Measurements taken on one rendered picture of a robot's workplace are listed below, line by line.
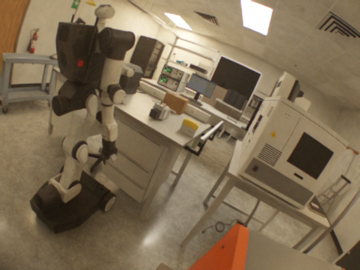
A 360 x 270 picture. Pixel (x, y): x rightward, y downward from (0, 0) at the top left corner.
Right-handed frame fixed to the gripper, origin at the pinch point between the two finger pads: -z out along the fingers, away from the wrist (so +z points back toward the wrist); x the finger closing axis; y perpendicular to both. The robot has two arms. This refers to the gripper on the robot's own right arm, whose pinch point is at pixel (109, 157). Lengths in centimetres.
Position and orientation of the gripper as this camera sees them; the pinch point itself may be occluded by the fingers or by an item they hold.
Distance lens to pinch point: 121.6
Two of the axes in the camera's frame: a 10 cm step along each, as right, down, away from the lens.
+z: 2.4, -7.3, -6.4
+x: 5.3, -4.6, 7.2
